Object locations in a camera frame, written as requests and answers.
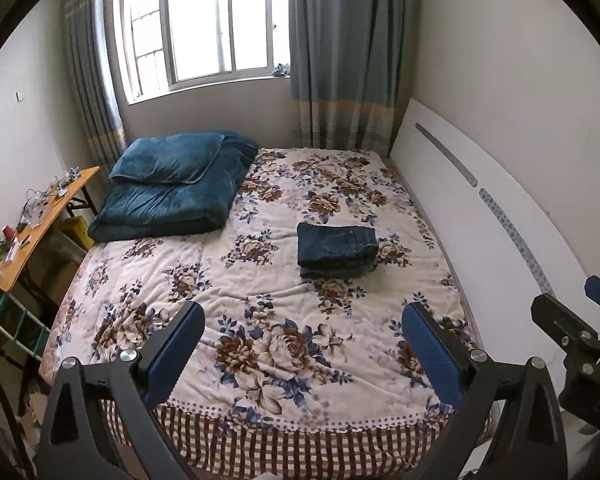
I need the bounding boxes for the cardboard box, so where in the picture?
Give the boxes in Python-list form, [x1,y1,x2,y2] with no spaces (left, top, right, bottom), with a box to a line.
[30,232,89,313]

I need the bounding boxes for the grey blue curtain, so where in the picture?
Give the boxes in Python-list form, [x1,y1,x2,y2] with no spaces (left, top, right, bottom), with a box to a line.
[61,0,129,181]
[287,0,423,152]

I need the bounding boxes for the window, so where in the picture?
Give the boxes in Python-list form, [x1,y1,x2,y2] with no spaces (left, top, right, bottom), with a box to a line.
[111,0,292,105]

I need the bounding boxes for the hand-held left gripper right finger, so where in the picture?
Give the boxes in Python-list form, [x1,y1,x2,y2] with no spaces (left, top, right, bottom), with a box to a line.
[401,302,569,480]

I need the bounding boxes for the teal pillow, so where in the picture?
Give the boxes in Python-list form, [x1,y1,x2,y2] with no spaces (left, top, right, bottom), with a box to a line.
[108,132,226,184]

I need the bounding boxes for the wooden desk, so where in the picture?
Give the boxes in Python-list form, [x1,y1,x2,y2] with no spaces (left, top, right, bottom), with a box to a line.
[0,165,101,294]

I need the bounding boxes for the white and teal rack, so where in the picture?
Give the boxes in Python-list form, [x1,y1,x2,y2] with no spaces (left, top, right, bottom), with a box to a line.
[0,287,52,362]

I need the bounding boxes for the floral bed blanket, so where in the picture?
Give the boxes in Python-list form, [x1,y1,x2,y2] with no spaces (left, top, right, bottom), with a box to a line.
[38,147,497,480]

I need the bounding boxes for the teal folded quilt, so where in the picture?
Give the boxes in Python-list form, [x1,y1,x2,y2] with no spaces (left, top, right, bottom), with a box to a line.
[87,131,260,244]

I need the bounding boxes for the blue denim pants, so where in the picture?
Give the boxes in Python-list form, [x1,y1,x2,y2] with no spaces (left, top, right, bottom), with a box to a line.
[296,222,380,280]

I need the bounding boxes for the yellow box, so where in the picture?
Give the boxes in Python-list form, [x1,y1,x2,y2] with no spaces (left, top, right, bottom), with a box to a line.
[61,216,94,252]

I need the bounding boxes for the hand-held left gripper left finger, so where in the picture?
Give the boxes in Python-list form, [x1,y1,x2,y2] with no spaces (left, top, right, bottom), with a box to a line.
[34,301,207,480]

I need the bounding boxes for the white headboard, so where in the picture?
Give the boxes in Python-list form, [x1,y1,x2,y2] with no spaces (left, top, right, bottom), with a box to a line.
[387,97,600,346]

